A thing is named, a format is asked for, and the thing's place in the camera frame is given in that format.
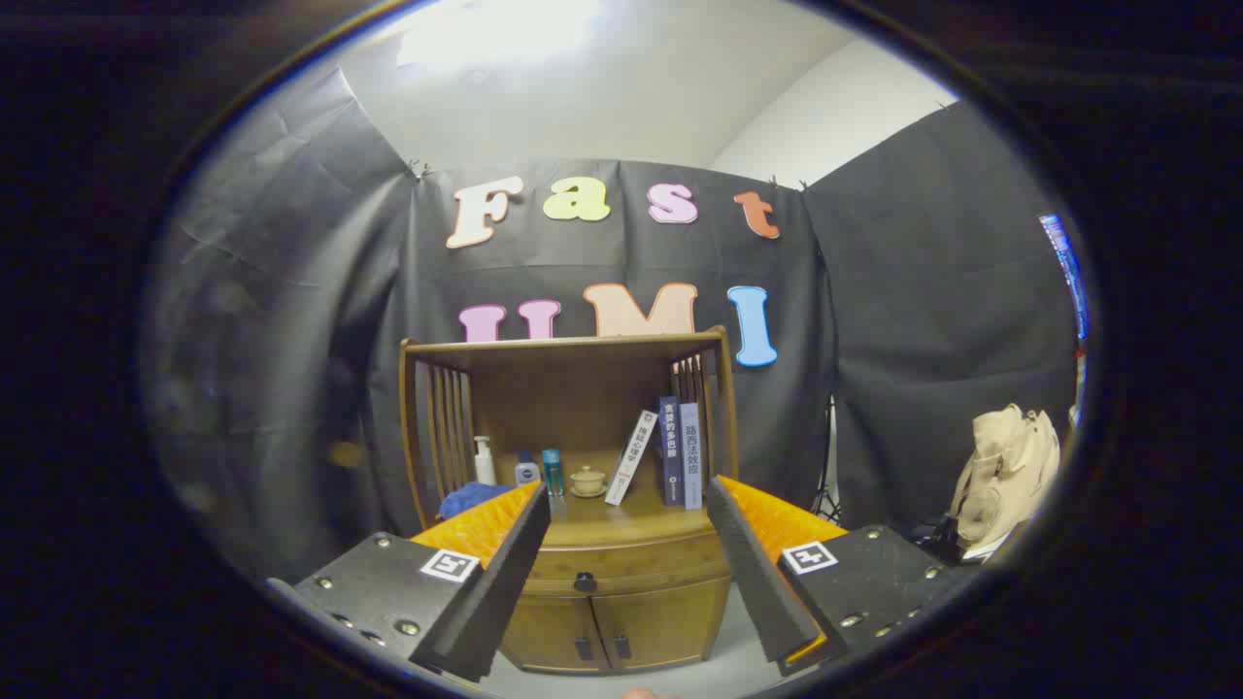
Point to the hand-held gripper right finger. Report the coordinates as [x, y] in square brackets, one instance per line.
[757, 573]

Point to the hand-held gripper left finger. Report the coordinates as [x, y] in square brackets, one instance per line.
[495, 592]

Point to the wooden drawer with black knob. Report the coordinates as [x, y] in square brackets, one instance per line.
[641, 563]

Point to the wooden cabinet door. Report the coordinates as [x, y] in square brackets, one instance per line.
[670, 621]
[549, 631]

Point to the wooden countertop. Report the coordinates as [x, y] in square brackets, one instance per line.
[621, 524]

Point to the wooden cabinet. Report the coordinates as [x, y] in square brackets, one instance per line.
[583, 388]

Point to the blue towel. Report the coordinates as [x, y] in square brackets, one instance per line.
[466, 500]

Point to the white pump bottle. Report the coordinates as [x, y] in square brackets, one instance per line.
[484, 471]

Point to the white bottle with blue cap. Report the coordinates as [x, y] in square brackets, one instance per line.
[527, 473]

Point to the teal bottle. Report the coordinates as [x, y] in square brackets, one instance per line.
[553, 473]

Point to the light purple book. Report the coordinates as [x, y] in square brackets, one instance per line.
[690, 456]

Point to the beige lidded teacup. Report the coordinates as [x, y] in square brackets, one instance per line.
[587, 481]

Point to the dark blue book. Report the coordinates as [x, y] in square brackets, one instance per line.
[670, 451]

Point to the white book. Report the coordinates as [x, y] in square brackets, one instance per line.
[631, 458]

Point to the black floor equipment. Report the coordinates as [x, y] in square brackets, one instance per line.
[942, 544]

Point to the beige bag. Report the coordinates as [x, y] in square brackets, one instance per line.
[1005, 476]

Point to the black backdrop cloth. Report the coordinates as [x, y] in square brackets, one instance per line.
[291, 340]

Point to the blue striped panel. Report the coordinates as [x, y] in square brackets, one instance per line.
[1063, 262]

